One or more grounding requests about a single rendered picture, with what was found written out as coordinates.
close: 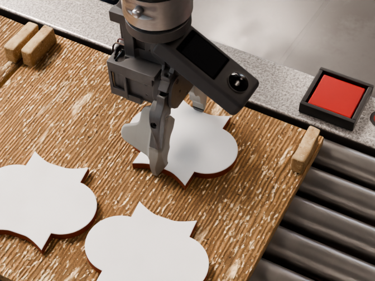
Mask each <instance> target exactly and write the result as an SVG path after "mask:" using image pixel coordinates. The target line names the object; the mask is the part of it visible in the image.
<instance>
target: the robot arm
mask: <svg viewBox="0 0 375 281"><path fill-rule="evenodd" d="M192 12H193V0H119V2H118V3H117V4H115V5H114V6H113V7H112V8H111V9H110V10H109V18H110V21H113V22H116V23H119V26H120V31H121V38H119V39H118V40H117V42H115V43H114V44H113V46H112V55H111V56H110V57H109V59H108V60H107V68H108V75H109V82H110V88H111V93H112V94H116V95H118V96H121V97H123V98H126V99H127V100H129V101H132V102H134V103H137V104H140V105H141V104H142V103H143V102H144V101H147V102H149V103H152V105H148V106H146V107H144V108H143V109H142V111H141V116H140V120H139V122H137V123H128V124H125V125H123V127H122V130H121V135H122V138H123V139H124V140H125V141H126V142H127V143H129V144H130V145H132V146H134V147H135V148H137V149H138V150H139V151H141V152H142V153H144V154H145V155H146V156H147V157H148V159H149V162H150V169H151V172H152V174H153V175H155V176H158V175H159V174H160V172H161V171H162V170H163V169H164V168H165V167H166V166H167V165H168V161H167V157H168V153H169V149H170V137H171V133H172V130H173V128H174V123H175V118H173V117H172V116H171V115H170V114H171V108H173V109H176V108H178V107H179V105H180V104H181V103H182V101H183V100H184V99H185V97H186V96H187V95H188V94H189V99H190V100H192V102H193V108H194V109H195V110H197V111H200V112H203V111H204V110H205V108H206V99H207V96H208V97H209V98H211V100H213V101H214V102H215V103H217V104H218V105H219V106H220V107H221V108H223V109H224V110H225V111H226V112H227V113H229V114H230V115H236V114H237V113H238V112H239V111H240V110H241V109H242V108H243V107H244V106H245V104H246V103H247V101H248V100H249V99H250V97H251V96H252V95H253V93H254V92H255V91H256V89H257V88H258V86H259V81H258V80H257V79H256V78H255V77H254V76H253V75H251V74H250V73H249V72H248V71H247V70H245V69H244V68H243V67H241V66H240V65H239V64H238V63H237V62H235V61H234V60H233V59H232V58H231V57H229V56H228V55H227V54H226V53H225V52H223V51H222V50H221V49H220V48H219V47H217V46H216V45H215V44H213V43H212V42H211V41H210V40H208V39H207V38H206V37H205V36H204V35H202V34H201V33H200V32H199V31H198V30H196V29H195V28H194V27H193V26H192V25H191V23H192V17H191V14H192ZM119 40H121V41H120V42H119ZM115 44H117V46H116V47H115V48H114V45H115ZM119 52H120V53H119ZM117 53H119V54H118V56H117ZM112 72H113V73H112ZM113 79H114V80H113Z"/></svg>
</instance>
